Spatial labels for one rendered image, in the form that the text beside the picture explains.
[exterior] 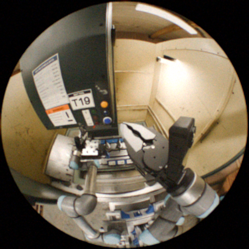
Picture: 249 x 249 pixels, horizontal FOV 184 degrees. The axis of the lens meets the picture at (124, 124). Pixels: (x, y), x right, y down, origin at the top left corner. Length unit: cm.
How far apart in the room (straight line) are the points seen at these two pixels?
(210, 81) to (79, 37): 77
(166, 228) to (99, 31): 57
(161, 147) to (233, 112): 60
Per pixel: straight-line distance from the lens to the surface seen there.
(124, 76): 131
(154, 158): 15
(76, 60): 28
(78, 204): 48
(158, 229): 30
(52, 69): 34
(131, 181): 113
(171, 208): 29
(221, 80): 71
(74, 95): 30
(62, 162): 158
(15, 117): 140
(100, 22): 30
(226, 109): 68
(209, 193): 22
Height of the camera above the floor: 185
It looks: 45 degrees down
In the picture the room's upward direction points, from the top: straight up
